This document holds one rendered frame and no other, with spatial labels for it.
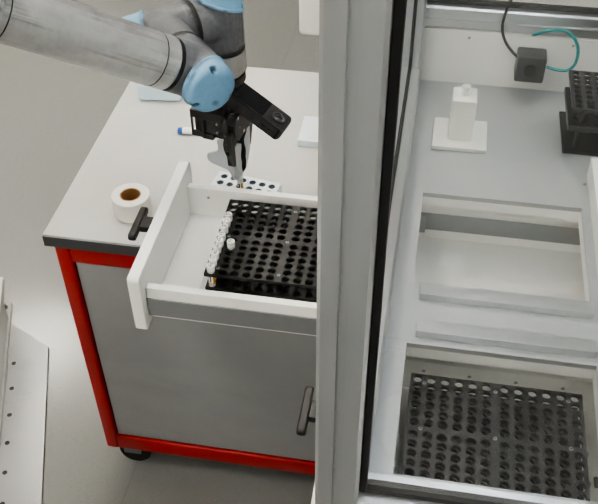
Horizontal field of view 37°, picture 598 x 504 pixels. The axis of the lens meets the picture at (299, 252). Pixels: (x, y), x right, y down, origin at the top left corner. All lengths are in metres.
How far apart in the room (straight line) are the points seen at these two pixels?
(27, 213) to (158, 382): 1.17
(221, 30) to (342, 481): 0.77
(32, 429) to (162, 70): 0.55
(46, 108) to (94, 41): 2.28
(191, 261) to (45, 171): 1.71
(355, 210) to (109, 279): 1.16
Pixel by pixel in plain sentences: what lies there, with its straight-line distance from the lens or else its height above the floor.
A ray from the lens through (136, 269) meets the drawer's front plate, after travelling 1.31.
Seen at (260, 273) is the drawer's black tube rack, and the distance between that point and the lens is 1.32.
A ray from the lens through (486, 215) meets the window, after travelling 0.60.
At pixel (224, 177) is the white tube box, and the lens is 1.68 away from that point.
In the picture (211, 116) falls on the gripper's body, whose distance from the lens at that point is 1.47.
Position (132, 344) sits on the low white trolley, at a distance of 1.84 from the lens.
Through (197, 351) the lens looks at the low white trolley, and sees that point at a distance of 1.80.
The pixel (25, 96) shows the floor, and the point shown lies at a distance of 3.51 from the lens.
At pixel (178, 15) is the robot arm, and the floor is 1.19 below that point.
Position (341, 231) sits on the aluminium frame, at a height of 1.42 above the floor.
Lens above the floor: 1.82
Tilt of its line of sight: 43 degrees down
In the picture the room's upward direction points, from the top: 1 degrees counter-clockwise
